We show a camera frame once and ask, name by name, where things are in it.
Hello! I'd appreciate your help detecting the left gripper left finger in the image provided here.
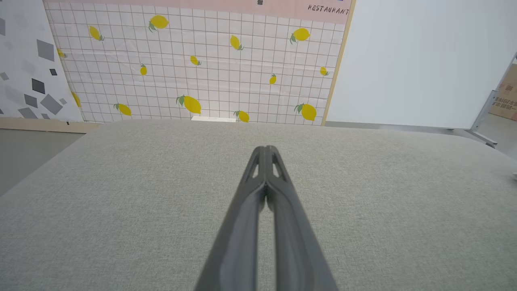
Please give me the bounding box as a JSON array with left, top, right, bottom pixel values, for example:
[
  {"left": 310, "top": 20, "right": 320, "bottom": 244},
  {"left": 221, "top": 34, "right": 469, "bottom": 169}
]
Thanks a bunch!
[{"left": 194, "top": 145, "right": 267, "bottom": 291}]

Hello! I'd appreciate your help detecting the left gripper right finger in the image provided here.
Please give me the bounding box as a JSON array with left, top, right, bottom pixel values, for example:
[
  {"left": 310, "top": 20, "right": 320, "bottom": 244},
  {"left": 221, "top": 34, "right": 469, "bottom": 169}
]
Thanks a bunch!
[{"left": 266, "top": 145, "right": 339, "bottom": 291}]

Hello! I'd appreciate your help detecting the grey fabric sofa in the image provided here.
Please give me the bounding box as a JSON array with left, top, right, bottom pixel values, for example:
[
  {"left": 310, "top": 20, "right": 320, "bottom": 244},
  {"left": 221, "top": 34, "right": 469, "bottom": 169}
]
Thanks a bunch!
[{"left": 0, "top": 119, "right": 517, "bottom": 291}]

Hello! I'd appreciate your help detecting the lemon print grid panel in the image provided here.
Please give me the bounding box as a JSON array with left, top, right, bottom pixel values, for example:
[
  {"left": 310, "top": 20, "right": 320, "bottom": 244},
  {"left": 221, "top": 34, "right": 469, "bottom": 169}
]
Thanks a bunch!
[{"left": 42, "top": 0, "right": 352, "bottom": 126}]

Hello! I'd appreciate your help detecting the white partition board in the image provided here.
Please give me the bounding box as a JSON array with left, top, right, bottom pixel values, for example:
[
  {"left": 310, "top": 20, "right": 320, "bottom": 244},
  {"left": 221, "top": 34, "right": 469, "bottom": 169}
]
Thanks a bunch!
[{"left": 325, "top": 0, "right": 517, "bottom": 130}]

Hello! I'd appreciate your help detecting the grey metal board stand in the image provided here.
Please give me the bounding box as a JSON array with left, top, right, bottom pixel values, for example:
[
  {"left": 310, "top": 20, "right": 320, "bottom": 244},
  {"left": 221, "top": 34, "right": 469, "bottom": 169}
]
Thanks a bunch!
[{"left": 448, "top": 53, "right": 517, "bottom": 148}]

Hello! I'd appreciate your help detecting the brown cardboard box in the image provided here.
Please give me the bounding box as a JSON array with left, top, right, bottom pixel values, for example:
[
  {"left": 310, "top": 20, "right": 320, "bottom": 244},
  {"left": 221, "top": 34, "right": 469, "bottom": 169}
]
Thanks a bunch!
[{"left": 489, "top": 65, "right": 517, "bottom": 122}]

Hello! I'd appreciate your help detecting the grey geometric print panel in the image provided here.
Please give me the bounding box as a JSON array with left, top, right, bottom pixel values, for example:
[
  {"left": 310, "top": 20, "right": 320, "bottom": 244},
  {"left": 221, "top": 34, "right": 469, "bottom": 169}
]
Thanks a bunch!
[{"left": 0, "top": 0, "right": 84, "bottom": 122}]

